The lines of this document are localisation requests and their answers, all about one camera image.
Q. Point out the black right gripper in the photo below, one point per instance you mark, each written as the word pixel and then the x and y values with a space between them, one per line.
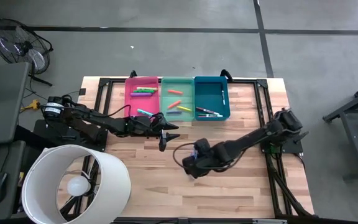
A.
pixel 201 166

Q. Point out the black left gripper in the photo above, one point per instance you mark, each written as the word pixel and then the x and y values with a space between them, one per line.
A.
pixel 162 133

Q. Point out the yellow highlighter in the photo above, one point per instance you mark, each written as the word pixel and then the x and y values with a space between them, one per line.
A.
pixel 183 108

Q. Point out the orange highlighter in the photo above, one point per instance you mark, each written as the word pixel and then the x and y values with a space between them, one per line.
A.
pixel 174 104
pixel 175 92

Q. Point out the teal thick marker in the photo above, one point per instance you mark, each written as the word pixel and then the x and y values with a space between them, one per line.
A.
pixel 145 112

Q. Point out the white marker with red cap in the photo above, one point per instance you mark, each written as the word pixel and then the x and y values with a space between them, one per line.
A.
pixel 207 110

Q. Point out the purple thick marker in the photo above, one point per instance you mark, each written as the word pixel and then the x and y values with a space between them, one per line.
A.
pixel 141 94

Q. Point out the white thin marker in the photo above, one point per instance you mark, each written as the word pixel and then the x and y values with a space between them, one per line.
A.
pixel 216 116

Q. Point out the white marker with black cap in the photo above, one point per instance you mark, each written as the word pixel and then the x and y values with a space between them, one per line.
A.
pixel 223 98

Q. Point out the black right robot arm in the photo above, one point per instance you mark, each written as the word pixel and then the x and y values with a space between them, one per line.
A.
pixel 247 140

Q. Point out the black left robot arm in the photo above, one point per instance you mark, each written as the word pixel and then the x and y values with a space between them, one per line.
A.
pixel 82 118

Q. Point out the translucent teal plastic bin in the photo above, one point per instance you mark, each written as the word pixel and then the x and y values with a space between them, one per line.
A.
pixel 185 93

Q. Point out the pink plastic bin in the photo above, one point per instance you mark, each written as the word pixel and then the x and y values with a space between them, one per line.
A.
pixel 141 102

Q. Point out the blue plastic bin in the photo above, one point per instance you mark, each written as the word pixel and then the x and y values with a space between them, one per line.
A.
pixel 210 93

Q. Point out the black table clamp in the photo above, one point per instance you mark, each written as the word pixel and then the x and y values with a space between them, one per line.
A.
pixel 133 74
pixel 225 73

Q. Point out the white lamp shade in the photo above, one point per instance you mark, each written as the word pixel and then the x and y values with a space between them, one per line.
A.
pixel 113 174

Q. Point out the black lamp stand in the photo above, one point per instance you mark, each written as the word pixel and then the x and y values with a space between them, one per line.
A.
pixel 85 165

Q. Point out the small black box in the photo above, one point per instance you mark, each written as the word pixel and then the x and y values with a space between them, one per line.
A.
pixel 82 91

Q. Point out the white light bulb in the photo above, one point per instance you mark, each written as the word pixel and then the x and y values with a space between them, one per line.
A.
pixel 78 186

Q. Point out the yellow power plug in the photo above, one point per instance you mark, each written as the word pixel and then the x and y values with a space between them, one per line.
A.
pixel 33 104

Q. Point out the black metal stand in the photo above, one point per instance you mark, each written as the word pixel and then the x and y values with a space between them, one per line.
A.
pixel 356 146

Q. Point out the dark desk surface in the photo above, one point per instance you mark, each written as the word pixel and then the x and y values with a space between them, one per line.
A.
pixel 14 155

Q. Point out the black floor fan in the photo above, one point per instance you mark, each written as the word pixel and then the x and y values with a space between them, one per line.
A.
pixel 26 48

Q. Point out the gray desk top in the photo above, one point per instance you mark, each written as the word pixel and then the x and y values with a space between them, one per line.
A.
pixel 2 102

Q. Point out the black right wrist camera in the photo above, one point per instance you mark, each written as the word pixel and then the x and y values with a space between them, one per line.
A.
pixel 187 162

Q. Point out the black aluminium table frame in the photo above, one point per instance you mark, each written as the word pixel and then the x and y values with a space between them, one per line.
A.
pixel 117 80

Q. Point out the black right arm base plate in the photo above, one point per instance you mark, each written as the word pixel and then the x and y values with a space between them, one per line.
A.
pixel 294 146

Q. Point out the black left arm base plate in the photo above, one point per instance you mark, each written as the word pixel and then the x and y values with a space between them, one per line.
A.
pixel 48 137

